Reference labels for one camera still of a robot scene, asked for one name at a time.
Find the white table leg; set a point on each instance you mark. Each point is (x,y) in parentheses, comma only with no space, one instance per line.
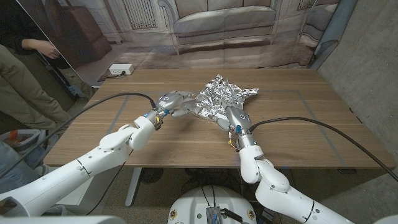
(133,186)

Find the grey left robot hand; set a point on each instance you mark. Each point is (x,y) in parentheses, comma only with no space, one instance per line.
(171,104)

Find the white plastic container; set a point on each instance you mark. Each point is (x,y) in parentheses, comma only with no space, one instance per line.
(21,137)

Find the aluminum foil sheet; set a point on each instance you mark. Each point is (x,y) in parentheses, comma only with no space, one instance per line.
(224,93)

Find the blue-grey backdrop pole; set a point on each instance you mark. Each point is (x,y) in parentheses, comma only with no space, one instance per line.
(335,28)

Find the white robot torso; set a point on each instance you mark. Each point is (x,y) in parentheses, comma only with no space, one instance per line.
(192,205)

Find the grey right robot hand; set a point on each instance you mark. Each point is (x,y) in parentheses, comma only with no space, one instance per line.
(237,121)

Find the white power strip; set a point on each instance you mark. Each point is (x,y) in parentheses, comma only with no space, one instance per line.
(121,68)

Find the printed living room backdrop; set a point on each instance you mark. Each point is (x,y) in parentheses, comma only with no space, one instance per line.
(217,34)

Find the black round floor fan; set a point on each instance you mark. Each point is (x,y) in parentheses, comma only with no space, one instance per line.
(151,175)

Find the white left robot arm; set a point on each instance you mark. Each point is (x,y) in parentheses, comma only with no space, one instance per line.
(77,168)

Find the person in black top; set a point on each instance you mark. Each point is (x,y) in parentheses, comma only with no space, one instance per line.
(21,31)

